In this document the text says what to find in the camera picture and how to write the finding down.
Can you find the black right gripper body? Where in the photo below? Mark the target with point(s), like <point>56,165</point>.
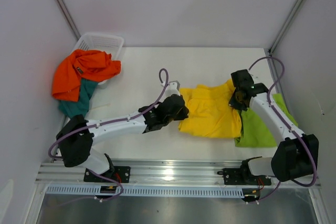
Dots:
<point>234,102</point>

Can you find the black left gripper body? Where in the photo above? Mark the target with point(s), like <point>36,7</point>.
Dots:
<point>180,116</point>

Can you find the yellow shorts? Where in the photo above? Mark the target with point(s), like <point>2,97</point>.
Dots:
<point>210,114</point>

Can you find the lime green shorts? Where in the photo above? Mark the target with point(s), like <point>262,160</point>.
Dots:
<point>257,132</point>

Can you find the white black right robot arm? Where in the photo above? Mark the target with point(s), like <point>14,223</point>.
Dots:
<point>296,154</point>

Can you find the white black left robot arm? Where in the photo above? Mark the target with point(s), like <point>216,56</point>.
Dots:
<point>77,138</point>

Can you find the orange shorts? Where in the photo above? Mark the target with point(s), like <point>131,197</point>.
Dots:
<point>93,65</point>

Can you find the teal shorts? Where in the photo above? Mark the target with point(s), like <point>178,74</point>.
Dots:
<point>82,106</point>

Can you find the white plastic laundry basket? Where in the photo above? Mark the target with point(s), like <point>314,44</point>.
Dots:
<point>107,42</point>

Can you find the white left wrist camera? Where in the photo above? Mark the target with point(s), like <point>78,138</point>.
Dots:
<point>172,88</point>

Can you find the aluminium frame rail front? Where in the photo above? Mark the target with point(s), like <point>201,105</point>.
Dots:
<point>145,173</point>

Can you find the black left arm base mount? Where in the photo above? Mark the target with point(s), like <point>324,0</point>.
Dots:
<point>121,174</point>

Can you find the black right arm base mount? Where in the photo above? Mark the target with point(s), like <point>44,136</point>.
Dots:
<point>241,176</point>

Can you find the white slotted cable duct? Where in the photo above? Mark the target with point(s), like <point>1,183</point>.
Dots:
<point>150,191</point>

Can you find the aluminium corner post right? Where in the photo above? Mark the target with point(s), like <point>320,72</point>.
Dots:
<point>294,11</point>

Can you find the aluminium corner post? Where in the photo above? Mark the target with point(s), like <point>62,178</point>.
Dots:
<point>294,11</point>
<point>68,18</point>

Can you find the aluminium corner post left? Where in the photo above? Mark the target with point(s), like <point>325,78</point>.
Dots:
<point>68,18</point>

